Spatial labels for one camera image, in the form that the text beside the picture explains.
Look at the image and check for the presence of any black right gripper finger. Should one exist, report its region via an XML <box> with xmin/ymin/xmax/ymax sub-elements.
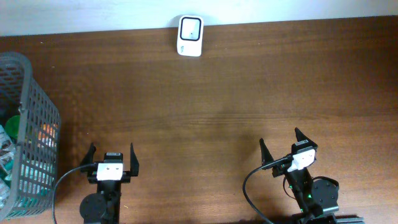
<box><xmin>294</xmin><ymin>128</ymin><xmax>318</xmax><ymax>149</ymax></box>
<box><xmin>259</xmin><ymin>138</ymin><xmax>274</xmax><ymax>166</ymax></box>

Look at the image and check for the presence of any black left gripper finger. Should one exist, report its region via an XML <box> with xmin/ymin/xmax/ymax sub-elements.
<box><xmin>130</xmin><ymin>143</ymin><xmax>139</xmax><ymax>177</ymax></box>
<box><xmin>80</xmin><ymin>143</ymin><xmax>96</xmax><ymax>172</ymax></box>

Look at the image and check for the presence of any orange small packet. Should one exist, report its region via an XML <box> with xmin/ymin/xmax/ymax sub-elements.
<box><xmin>38</xmin><ymin>124</ymin><xmax>58</xmax><ymax>147</ymax></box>

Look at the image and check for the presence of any dark green wipes pack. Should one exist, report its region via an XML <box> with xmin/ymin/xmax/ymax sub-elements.
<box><xmin>1</xmin><ymin>126</ymin><xmax>16</xmax><ymax>209</ymax></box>

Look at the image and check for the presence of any green lid jar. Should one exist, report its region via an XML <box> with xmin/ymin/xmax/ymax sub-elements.
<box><xmin>4</xmin><ymin>115</ymin><xmax>21</xmax><ymax>139</ymax></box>

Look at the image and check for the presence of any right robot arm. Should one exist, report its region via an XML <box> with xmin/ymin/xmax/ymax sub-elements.
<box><xmin>259</xmin><ymin>128</ymin><xmax>364</xmax><ymax>224</ymax></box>

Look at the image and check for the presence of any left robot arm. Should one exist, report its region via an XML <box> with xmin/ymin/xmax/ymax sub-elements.
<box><xmin>80</xmin><ymin>144</ymin><xmax>139</xmax><ymax>223</ymax></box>

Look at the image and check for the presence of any white barcode scanner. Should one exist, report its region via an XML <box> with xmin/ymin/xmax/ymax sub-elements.
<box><xmin>177</xmin><ymin>15</ymin><xmax>204</xmax><ymax>57</ymax></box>

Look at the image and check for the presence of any black left camera cable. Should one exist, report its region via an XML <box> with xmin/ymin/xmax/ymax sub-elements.
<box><xmin>51</xmin><ymin>164</ymin><xmax>98</xmax><ymax>224</ymax></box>

